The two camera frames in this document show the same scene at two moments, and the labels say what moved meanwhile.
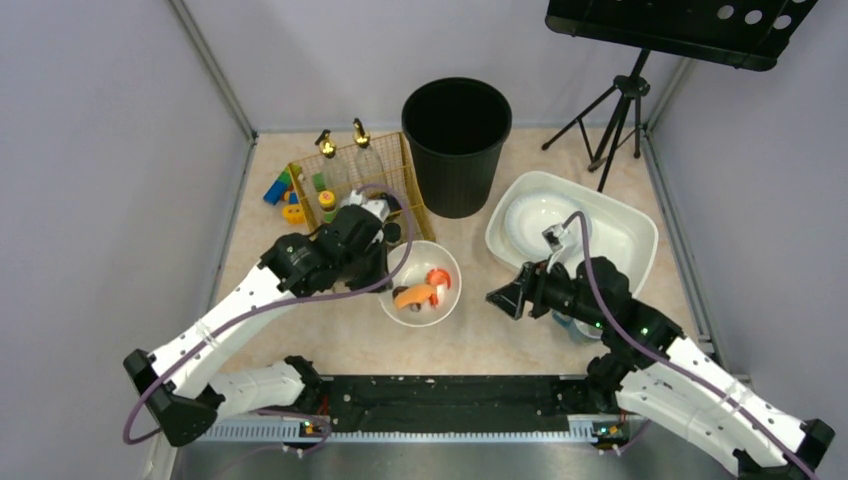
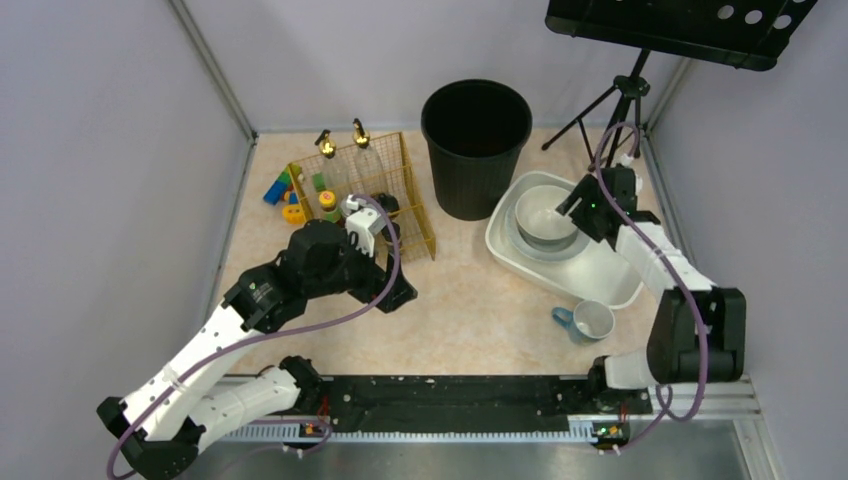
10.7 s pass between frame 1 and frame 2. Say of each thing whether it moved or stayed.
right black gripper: moved
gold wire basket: stayed
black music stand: stayed
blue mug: stayed
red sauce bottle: stayed
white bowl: moved
